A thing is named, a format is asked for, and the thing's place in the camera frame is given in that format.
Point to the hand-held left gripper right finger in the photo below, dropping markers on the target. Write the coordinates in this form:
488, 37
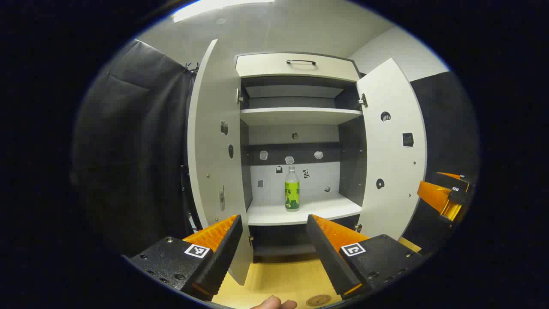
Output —
328, 257

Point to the black backdrop cloth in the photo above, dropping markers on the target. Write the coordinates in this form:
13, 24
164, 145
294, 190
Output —
128, 150

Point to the green label plastic bottle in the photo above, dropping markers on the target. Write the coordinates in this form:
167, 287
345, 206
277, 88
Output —
292, 193

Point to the white cabinet drawer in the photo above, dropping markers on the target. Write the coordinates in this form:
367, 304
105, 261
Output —
266, 66

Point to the ceiling light panel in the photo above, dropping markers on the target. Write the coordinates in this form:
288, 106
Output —
214, 8

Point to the round wooden coaster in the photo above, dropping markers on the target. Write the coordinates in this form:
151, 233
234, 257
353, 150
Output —
318, 301

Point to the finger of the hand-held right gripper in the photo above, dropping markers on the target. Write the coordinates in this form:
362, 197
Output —
454, 181
437, 197

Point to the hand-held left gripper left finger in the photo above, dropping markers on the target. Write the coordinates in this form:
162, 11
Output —
221, 257

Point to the white cabinet door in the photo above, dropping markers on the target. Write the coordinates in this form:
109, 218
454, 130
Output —
206, 150
394, 171

